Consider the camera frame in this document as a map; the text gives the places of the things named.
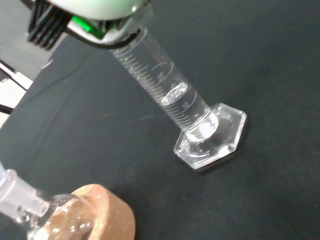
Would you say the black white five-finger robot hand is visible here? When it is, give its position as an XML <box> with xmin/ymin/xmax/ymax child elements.
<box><xmin>26</xmin><ymin>0</ymin><xmax>154</xmax><ymax>51</ymax></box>

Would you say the black bench cloth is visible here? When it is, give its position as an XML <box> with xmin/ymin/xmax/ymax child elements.
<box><xmin>0</xmin><ymin>0</ymin><xmax>320</xmax><ymax>240</ymax></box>

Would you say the small round-bottom glass flask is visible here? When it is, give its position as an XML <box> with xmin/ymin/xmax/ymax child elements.
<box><xmin>0</xmin><ymin>168</ymin><xmax>95</xmax><ymax>240</ymax></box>

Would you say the cork ring stand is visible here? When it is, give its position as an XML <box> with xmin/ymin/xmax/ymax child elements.
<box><xmin>41</xmin><ymin>183</ymin><xmax>137</xmax><ymax>240</ymax></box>

